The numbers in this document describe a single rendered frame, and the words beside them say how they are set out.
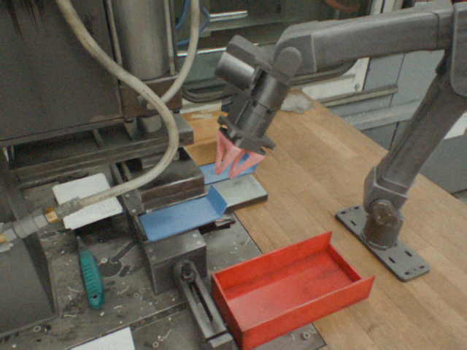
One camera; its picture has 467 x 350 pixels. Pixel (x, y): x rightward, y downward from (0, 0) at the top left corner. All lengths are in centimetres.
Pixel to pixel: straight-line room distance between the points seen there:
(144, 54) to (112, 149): 15
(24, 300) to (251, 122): 46
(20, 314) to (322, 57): 62
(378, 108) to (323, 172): 79
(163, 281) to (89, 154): 26
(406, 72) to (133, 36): 138
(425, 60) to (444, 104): 114
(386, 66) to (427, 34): 106
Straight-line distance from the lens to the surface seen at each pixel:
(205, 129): 113
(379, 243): 86
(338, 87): 158
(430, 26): 66
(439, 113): 71
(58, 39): 52
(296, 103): 132
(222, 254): 82
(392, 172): 76
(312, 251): 81
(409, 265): 86
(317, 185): 100
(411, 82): 184
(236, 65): 70
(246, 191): 93
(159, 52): 58
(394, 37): 66
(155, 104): 54
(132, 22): 56
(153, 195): 60
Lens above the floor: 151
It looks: 38 degrees down
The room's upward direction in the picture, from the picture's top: straight up
